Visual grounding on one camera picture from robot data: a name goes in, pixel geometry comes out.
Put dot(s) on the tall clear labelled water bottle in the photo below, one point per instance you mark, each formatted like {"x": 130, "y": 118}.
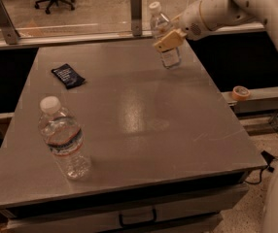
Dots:
{"x": 160, "y": 26}

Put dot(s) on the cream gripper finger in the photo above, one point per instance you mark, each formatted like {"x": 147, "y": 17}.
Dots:
{"x": 168, "y": 40}

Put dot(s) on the black drawer handle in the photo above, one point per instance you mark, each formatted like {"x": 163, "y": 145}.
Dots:
{"x": 137, "y": 217}

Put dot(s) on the metal barrier bracket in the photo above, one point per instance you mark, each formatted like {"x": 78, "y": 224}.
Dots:
{"x": 136, "y": 17}
{"x": 8, "y": 30}

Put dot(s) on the roll of tan tape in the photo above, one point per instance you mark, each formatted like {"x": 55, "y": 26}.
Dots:
{"x": 240, "y": 93}

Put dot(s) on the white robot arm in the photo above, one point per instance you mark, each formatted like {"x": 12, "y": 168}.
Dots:
{"x": 220, "y": 13}

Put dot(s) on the clear bottle red-blue label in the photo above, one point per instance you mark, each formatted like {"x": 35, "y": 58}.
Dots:
{"x": 64, "y": 137}

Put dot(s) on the middle metal barrier bracket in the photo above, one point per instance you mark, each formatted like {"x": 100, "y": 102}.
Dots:
{"x": 136, "y": 17}

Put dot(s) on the grey table drawer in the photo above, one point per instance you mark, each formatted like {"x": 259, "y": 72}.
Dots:
{"x": 191, "y": 212}

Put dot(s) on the black snack packet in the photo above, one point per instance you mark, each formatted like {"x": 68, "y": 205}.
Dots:
{"x": 68, "y": 76}

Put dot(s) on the left metal barrier bracket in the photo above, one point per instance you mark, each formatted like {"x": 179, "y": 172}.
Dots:
{"x": 8, "y": 30}

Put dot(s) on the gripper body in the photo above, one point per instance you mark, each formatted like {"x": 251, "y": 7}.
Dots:
{"x": 190, "y": 19}

